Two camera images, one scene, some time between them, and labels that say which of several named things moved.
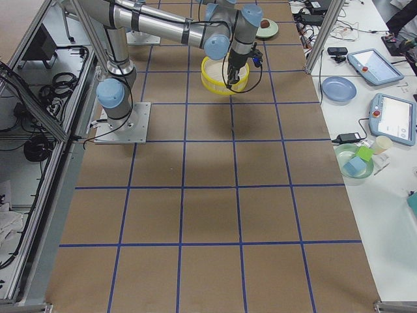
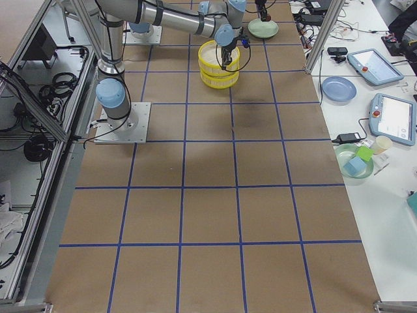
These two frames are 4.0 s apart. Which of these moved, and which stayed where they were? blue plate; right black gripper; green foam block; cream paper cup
Moved: right black gripper
Stayed: cream paper cup; green foam block; blue plate
